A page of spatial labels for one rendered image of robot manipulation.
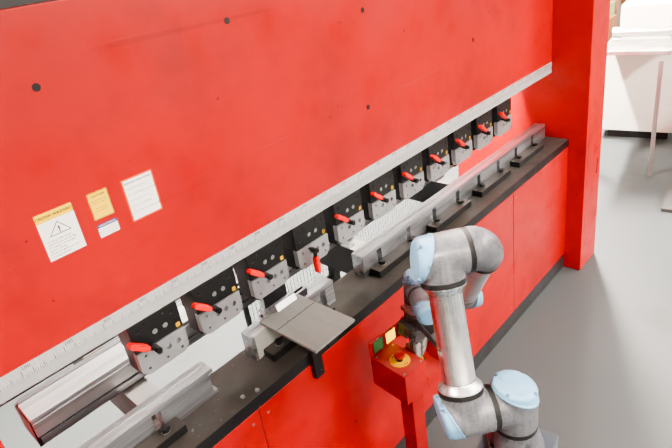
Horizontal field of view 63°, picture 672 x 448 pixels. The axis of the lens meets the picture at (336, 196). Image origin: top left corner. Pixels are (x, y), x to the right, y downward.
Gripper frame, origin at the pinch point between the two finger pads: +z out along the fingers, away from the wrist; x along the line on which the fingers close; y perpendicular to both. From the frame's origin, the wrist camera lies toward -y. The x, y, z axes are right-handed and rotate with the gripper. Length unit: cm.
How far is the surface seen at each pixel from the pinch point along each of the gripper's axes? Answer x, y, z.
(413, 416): 8.1, -3.1, 21.2
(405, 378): 14.8, -6.0, -5.1
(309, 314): 29.4, 22.1, -25.1
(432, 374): 1.9, -6.7, 2.6
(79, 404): 97, 51, -17
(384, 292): -7.0, 23.4, -11.8
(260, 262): 38, 32, -46
